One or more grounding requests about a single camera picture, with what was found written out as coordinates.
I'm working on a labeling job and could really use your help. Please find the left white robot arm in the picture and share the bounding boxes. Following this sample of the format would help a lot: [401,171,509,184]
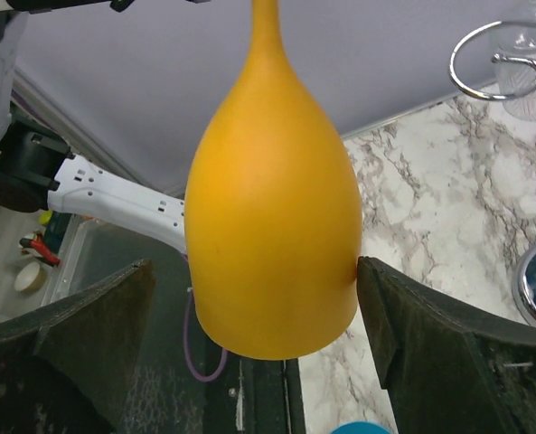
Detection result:
[0,1,187,253]

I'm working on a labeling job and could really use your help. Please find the black mounting rail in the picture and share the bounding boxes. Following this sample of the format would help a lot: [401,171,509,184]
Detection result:
[240,358,306,434]

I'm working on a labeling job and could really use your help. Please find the clear wine glass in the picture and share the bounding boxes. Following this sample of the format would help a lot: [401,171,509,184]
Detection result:
[489,1,536,122]

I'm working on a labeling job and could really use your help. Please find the yellow plastic wine glass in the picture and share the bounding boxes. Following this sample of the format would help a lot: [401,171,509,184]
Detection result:
[185,1,362,361]

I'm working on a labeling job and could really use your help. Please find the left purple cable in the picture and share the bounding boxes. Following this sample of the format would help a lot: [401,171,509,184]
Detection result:
[182,288,229,383]

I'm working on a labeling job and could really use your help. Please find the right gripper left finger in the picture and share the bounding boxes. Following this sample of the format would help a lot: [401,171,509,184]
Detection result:
[0,259,155,433]

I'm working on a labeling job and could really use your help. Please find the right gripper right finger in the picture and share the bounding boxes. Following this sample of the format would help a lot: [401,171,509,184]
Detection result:
[357,257,536,433]

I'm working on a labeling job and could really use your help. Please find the chrome glass rack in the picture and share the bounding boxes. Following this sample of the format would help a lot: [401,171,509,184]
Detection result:
[448,18,536,326]

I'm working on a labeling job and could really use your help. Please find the blue plastic goblet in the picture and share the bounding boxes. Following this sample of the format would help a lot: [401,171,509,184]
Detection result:
[330,420,390,434]

